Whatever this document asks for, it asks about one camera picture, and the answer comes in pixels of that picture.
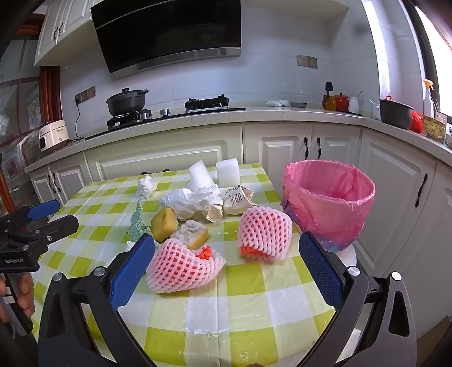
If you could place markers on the green checked tablecloth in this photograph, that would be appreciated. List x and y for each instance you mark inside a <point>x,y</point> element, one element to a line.
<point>247,282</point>

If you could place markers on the red kettle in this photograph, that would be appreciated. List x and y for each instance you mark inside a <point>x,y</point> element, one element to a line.
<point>341,103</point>

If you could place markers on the small white plastic bag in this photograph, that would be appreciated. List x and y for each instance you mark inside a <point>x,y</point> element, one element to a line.
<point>277,103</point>

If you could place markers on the white mug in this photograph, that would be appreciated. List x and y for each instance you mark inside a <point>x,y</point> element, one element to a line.
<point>375,111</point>

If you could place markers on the patterned bowl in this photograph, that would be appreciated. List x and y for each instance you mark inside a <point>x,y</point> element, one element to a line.
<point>434,127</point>

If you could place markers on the grey shallow dish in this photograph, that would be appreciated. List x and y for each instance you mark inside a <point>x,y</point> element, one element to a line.
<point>298,104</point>

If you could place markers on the white rolled foam sheet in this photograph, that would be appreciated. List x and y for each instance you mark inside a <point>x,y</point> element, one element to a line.
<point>201,174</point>

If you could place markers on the white cup with spoon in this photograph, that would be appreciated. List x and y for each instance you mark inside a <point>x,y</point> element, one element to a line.
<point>354,105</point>

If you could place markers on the white spray bottle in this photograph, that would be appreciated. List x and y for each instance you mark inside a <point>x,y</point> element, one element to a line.
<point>428,102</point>

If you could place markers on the black cooking pot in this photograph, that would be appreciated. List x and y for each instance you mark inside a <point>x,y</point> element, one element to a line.
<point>127,102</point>

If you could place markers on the pink foam fruit net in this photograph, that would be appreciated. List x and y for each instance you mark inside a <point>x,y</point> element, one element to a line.
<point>265,229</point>
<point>176,268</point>

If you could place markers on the amber jar with black lid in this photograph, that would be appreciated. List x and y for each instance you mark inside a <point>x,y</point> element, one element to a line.
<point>328,102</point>

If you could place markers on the brown-white sponge piece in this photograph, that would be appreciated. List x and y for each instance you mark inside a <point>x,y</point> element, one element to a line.
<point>187,233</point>

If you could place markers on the brown wall outlet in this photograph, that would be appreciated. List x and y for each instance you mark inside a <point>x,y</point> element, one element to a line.
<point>85,94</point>

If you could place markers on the person's left hand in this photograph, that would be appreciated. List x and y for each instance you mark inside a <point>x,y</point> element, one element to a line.
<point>26,294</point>

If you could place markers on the clear crinkled plastic bag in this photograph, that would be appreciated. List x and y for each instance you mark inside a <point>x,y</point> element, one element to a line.
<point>208,196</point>

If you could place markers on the white foam block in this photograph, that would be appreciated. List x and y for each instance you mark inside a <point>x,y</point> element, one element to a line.
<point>227,172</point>

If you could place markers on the wooden glass door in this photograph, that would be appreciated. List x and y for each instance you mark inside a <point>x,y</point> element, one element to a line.
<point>49,91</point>

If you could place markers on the green patterned wrapper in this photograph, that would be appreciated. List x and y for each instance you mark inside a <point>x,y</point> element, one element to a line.
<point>137,222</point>

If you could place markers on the white kitchen base cabinet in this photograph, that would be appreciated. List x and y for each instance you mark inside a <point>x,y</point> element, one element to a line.
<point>275,144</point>

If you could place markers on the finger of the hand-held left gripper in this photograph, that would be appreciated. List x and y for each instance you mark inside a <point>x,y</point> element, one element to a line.
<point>44,209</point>
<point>60,227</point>

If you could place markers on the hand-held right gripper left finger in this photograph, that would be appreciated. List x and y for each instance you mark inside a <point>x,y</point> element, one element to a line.
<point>132,271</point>

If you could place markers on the grey wall outlet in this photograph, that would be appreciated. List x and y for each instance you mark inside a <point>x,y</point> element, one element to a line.
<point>307,61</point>

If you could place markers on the crumpled white tissue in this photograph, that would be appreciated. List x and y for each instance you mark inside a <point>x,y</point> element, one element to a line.
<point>146,187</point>

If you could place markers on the window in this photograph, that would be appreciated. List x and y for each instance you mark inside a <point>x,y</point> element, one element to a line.
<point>429,42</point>

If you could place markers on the yellow-green sponge piece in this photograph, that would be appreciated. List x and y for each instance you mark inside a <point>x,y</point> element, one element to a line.
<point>163,224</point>

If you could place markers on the dark grey pot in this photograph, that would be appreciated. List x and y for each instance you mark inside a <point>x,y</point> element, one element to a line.
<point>395,114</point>

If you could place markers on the pink plastic bag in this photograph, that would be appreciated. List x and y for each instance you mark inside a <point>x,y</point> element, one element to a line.
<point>328,201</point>

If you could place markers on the beige printed paper bag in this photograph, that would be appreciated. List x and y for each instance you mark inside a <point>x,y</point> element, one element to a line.
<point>236,201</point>

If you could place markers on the white wall cabinet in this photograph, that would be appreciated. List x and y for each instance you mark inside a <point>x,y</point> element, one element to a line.
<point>60,31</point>

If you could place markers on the black gas cooktop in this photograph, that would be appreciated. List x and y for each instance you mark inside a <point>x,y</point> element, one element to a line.
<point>199,104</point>

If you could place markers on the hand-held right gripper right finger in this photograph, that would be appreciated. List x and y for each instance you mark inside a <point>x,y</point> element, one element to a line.
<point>319,271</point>

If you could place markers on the white rice cooker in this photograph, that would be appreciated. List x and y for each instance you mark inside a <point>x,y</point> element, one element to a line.
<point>53,136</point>

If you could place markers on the black range hood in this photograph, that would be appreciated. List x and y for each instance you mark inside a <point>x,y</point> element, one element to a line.
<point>166,31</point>

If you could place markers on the red plastic container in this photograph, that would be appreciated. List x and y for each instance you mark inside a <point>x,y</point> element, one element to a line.
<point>416,121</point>

